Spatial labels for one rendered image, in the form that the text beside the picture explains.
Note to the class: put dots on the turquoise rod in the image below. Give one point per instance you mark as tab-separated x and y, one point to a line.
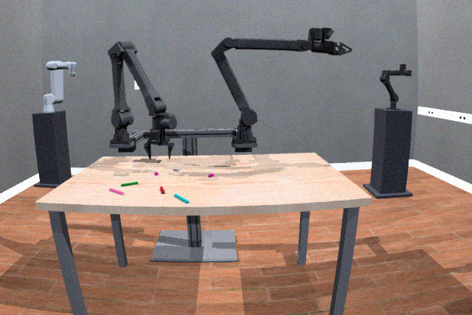
181	198

